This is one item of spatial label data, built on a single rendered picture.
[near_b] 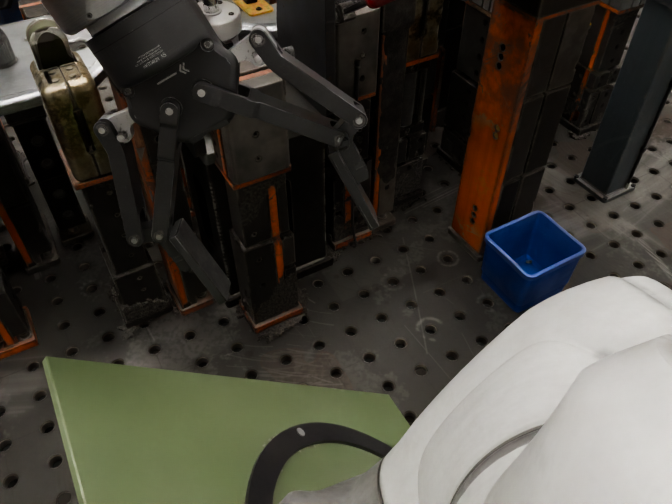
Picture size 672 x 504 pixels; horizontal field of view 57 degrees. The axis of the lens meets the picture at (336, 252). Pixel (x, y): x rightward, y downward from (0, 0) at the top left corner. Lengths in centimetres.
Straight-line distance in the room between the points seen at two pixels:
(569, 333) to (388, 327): 52
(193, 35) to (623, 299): 30
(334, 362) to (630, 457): 67
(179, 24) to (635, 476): 34
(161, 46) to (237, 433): 27
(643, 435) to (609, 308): 19
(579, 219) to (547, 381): 76
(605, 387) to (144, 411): 31
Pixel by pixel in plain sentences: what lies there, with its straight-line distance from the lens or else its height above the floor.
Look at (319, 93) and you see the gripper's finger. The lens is 43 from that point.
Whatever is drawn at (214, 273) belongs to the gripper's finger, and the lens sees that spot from 50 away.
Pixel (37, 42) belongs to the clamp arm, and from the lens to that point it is 72.
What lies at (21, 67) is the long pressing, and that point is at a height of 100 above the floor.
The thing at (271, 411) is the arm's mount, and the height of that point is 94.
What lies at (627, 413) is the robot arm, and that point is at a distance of 20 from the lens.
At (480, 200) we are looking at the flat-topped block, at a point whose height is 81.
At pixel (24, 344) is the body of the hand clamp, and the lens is 93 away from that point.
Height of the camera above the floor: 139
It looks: 46 degrees down
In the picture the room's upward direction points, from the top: straight up
